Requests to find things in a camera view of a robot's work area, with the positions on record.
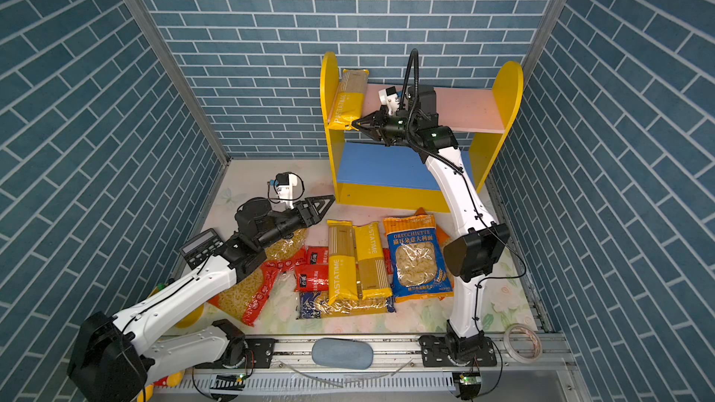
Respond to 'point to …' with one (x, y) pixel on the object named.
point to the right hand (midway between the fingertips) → (348, 122)
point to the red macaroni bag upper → (287, 255)
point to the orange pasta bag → (440, 236)
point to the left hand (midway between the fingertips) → (331, 202)
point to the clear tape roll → (538, 344)
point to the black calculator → (200, 247)
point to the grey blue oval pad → (343, 353)
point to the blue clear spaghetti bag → (316, 304)
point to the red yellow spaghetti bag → (313, 275)
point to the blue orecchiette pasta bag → (419, 269)
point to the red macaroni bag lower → (246, 299)
